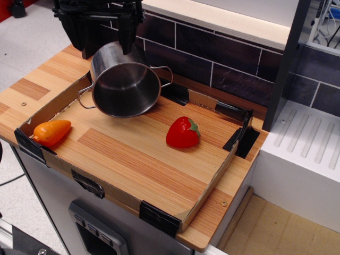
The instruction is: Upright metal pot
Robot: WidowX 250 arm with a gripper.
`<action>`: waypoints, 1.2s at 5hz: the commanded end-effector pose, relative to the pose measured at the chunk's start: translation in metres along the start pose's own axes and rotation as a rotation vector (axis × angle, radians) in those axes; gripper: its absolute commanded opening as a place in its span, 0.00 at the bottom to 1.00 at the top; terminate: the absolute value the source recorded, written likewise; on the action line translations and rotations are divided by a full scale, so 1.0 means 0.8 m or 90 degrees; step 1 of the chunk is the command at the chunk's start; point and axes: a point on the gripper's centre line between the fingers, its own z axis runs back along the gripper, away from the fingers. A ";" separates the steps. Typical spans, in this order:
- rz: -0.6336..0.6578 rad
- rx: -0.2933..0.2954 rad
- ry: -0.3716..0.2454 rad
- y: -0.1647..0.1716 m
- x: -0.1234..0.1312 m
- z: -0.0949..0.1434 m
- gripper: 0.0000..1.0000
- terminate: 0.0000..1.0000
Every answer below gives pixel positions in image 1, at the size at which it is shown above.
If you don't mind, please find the white sink drainboard unit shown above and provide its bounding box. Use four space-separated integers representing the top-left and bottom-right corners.
251 101 339 232

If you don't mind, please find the stainless steel pot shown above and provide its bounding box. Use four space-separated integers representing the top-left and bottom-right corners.
77 41 164 118

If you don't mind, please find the orange toy carrot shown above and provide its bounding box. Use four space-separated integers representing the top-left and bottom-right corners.
32 120 71 147

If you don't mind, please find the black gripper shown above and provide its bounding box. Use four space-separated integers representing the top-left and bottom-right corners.
53 1 145 55

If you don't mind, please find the cardboard fence with black tape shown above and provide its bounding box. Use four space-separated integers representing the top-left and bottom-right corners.
15 76 259 236

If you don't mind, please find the red toy strawberry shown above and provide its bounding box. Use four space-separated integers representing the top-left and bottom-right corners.
166 116 200 148

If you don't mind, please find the black object on floor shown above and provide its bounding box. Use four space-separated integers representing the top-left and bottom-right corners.
8 0 26 18

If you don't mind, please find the grey oven control panel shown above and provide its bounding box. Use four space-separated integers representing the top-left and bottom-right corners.
69 202 129 254

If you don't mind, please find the dark grey vertical post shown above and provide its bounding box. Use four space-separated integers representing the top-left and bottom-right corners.
262 1 311 131

